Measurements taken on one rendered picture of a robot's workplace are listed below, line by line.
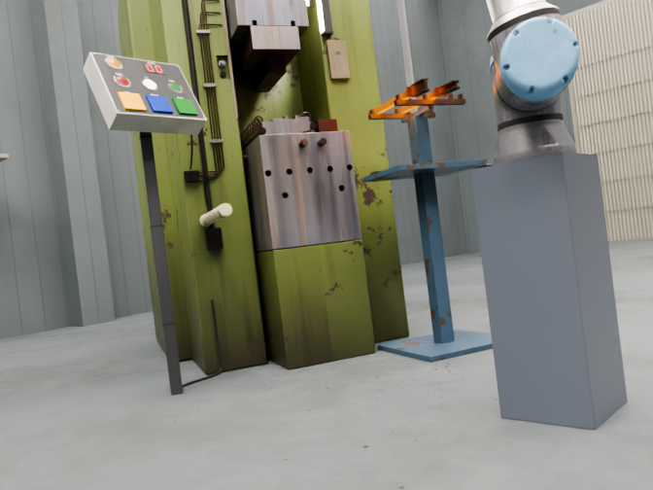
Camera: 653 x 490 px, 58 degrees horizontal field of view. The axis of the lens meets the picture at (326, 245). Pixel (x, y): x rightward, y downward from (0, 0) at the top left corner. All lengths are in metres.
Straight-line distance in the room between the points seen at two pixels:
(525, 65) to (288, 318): 1.39
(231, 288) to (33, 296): 3.60
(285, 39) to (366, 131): 0.54
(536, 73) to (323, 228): 1.28
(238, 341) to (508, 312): 1.32
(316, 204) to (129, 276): 4.09
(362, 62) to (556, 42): 1.59
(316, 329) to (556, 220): 1.23
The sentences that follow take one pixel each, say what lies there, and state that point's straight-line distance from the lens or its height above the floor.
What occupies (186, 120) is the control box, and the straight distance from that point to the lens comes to 2.14.
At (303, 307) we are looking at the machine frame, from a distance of 2.30.
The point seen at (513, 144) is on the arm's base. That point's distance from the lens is 1.43.
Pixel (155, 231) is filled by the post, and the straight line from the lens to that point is 2.15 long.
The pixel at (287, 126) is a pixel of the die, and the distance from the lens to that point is 2.41.
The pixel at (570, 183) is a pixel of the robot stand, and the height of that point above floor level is 0.53.
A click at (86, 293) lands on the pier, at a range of 5.72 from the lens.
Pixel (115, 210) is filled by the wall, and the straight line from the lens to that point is 6.21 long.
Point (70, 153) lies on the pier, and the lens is 5.82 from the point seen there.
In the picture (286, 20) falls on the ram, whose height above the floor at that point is 1.39.
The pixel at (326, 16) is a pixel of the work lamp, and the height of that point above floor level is 1.45.
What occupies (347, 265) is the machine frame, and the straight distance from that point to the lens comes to 2.36.
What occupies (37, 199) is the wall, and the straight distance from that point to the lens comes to 5.94.
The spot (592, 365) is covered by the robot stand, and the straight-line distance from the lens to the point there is 1.41.
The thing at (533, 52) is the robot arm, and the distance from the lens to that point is 1.27.
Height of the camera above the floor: 0.46
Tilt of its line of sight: level
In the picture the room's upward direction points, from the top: 7 degrees counter-clockwise
